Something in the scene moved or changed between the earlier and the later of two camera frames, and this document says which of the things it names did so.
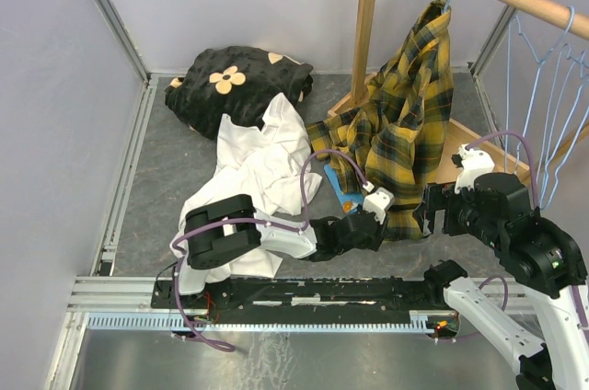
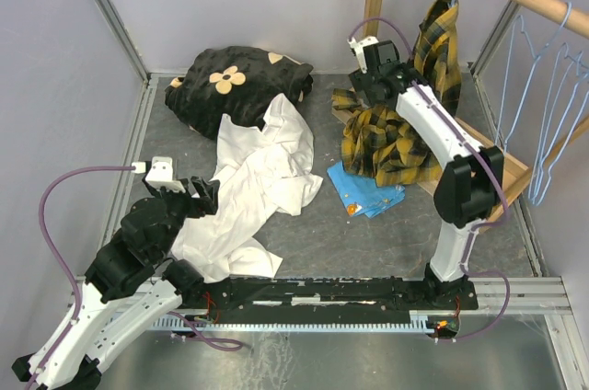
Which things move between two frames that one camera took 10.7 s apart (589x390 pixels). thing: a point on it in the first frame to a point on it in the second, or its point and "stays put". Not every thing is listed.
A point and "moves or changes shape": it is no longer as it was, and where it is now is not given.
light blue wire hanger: [534, 86] to [537, 58]
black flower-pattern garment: [238, 82] stays put
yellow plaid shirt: [397, 131] moves or changes shape
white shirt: [271, 166] stays put
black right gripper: [306, 295] stays put
